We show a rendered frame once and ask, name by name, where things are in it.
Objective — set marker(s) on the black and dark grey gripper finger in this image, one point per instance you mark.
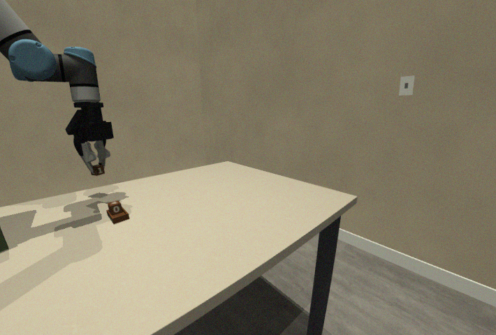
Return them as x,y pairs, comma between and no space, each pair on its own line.
85,151
103,153

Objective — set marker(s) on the brown number cube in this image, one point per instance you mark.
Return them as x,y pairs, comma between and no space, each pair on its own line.
115,207
98,169

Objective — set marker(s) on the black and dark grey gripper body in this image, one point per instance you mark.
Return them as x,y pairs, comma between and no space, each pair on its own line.
92,114

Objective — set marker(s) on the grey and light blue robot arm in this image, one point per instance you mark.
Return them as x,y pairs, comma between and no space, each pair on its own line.
32,61

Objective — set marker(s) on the brown wooden tray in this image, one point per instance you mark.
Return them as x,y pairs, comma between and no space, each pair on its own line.
118,217

